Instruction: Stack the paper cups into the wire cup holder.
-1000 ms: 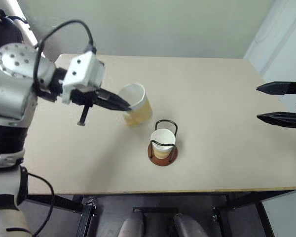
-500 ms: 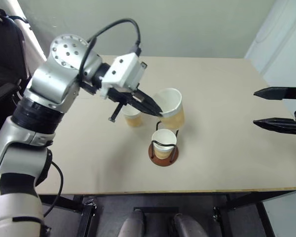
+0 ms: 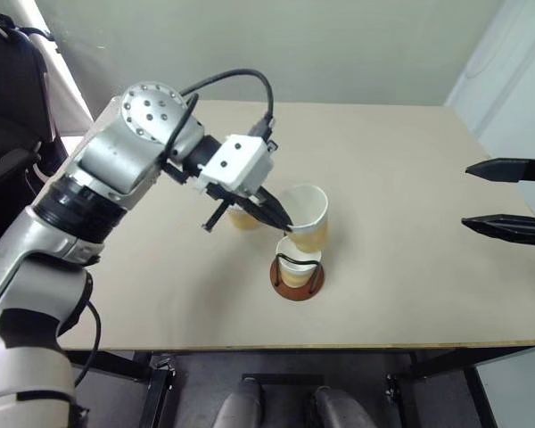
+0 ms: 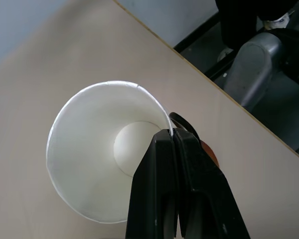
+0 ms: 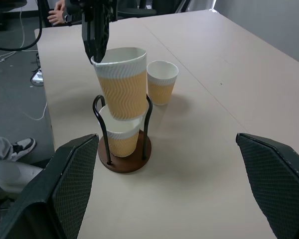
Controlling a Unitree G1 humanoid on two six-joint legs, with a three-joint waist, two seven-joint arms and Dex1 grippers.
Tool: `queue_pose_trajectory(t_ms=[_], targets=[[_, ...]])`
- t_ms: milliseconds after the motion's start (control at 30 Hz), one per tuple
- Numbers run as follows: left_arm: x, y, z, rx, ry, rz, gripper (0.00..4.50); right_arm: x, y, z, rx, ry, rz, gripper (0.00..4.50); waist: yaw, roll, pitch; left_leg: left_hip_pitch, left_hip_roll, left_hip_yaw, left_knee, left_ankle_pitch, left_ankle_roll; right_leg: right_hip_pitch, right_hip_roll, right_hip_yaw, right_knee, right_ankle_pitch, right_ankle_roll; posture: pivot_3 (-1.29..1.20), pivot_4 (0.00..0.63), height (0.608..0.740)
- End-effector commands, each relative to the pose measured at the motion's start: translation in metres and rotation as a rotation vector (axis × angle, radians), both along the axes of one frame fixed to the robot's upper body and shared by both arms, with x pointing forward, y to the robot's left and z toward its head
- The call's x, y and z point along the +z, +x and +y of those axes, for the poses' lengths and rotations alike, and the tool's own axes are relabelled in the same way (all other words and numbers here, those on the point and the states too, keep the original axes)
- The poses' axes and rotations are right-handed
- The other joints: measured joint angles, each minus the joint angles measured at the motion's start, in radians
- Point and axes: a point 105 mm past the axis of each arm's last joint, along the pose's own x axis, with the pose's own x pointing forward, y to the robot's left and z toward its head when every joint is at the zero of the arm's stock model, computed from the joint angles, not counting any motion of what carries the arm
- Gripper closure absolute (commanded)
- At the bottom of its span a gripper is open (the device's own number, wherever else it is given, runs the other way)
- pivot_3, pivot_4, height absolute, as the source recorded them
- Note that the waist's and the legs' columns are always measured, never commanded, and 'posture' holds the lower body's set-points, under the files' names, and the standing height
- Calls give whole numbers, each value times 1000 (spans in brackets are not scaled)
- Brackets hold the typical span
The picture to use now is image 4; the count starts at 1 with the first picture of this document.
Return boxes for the black floor frame bar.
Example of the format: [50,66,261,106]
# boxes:
[173,11,221,54]

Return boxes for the grey robot foot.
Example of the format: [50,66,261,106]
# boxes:
[223,32,299,157]

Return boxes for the black trouser leg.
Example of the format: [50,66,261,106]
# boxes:
[215,0,299,50]

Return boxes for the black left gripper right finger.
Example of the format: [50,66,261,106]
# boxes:
[172,127,251,239]

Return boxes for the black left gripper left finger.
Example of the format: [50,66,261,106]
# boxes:
[125,129,180,239]

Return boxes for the white paper cup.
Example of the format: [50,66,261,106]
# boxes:
[45,80,175,224]

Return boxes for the white shoe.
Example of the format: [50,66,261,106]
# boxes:
[217,47,234,63]

